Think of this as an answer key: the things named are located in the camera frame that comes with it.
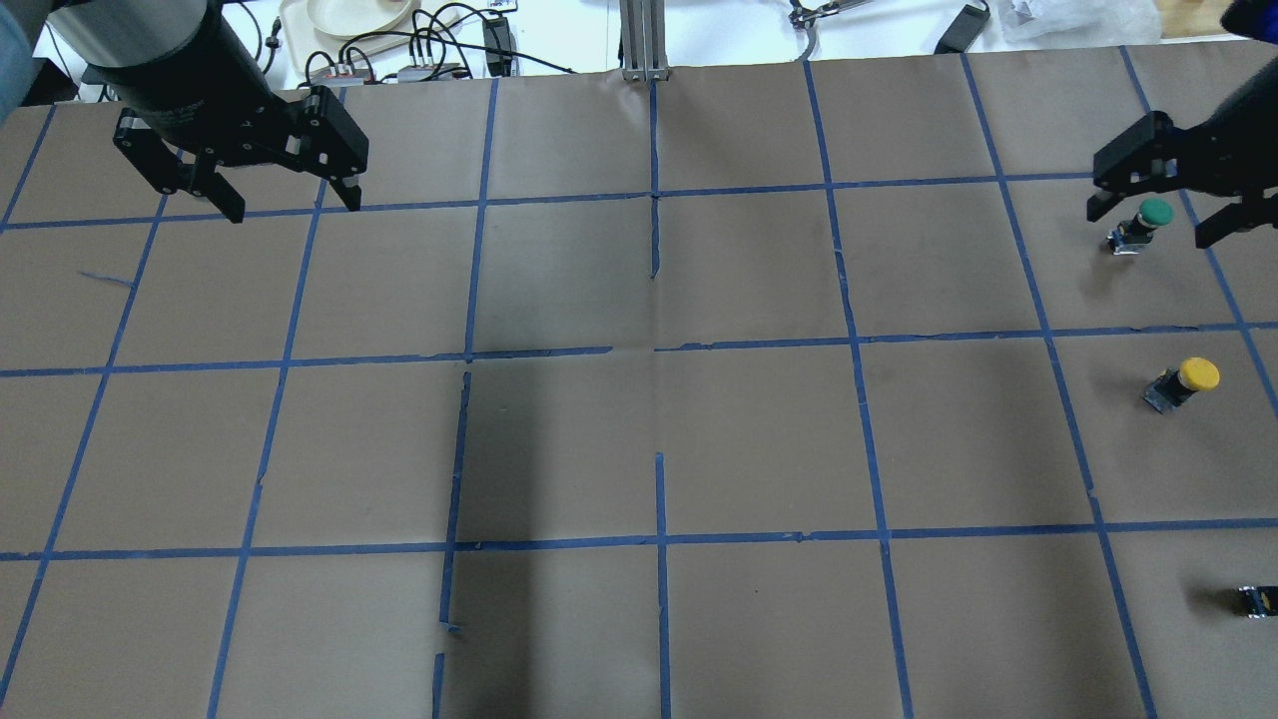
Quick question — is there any small black yellow switch block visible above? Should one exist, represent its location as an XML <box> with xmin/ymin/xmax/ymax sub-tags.
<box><xmin>1236</xmin><ymin>584</ymin><xmax>1278</xmax><ymax>619</ymax></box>

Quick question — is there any black power adapter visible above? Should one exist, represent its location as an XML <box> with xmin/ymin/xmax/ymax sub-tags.
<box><xmin>482</xmin><ymin>13</ymin><xmax>515</xmax><ymax>78</ymax></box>

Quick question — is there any clear plastic bag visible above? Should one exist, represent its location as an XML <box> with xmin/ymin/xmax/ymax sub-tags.
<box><xmin>990</xmin><ymin>1</ymin><xmax>1163</xmax><ymax>47</ymax></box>

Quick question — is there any green push button switch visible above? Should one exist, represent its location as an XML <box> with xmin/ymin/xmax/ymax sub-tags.
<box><xmin>1105</xmin><ymin>199</ymin><xmax>1176</xmax><ymax>255</ymax></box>

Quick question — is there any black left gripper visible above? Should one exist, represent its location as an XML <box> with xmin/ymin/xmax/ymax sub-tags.
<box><xmin>50</xmin><ymin>1</ymin><xmax>369</xmax><ymax>223</ymax></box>

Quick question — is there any beige tray with plates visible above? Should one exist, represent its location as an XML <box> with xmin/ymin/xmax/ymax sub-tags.
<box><xmin>279</xmin><ymin>1</ymin><xmax>460</xmax><ymax>73</ymax></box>

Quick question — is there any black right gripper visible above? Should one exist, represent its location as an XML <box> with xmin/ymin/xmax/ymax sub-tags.
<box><xmin>1086</xmin><ymin>60</ymin><xmax>1277</xmax><ymax>250</ymax></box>

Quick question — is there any yellow push button switch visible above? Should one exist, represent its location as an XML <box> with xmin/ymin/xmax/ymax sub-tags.
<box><xmin>1143</xmin><ymin>358</ymin><xmax>1220</xmax><ymax>414</ymax></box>

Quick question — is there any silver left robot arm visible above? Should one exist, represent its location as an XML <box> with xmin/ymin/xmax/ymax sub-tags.
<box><xmin>1</xmin><ymin>1</ymin><xmax>369</xmax><ymax>223</ymax></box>

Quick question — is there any aluminium frame post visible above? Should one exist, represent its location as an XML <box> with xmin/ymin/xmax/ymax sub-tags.
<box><xmin>619</xmin><ymin>0</ymin><xmax>670</xmax><ymax>83</ymax></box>

